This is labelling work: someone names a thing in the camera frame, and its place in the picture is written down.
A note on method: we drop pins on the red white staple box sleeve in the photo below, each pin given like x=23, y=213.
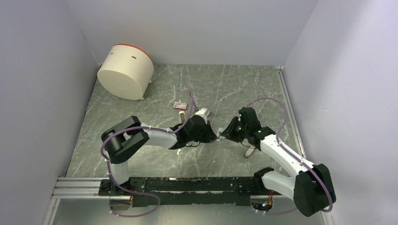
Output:
x=180, y=106

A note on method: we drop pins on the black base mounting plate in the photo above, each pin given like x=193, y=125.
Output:
x=142, y=192

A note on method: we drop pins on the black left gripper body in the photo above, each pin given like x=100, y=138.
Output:
x=202, y=135

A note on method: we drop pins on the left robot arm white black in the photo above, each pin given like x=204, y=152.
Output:
x=123, y=140

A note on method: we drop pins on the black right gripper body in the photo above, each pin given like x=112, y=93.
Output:
x=241, y=130

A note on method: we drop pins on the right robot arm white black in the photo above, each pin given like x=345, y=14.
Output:
x=307, y=184

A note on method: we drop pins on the long white stapler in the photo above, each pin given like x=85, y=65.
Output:
x=184, y=117

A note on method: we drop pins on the cream cylindrical drum orange rim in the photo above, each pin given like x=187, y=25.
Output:
x=126, y=72

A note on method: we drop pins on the beige brown small stapler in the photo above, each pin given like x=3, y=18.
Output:
x=249, y=151

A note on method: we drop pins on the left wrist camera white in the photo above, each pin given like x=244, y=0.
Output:
x=203, y=112

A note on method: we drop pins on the aluminium rail frame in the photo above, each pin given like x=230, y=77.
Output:
x=210, y=144

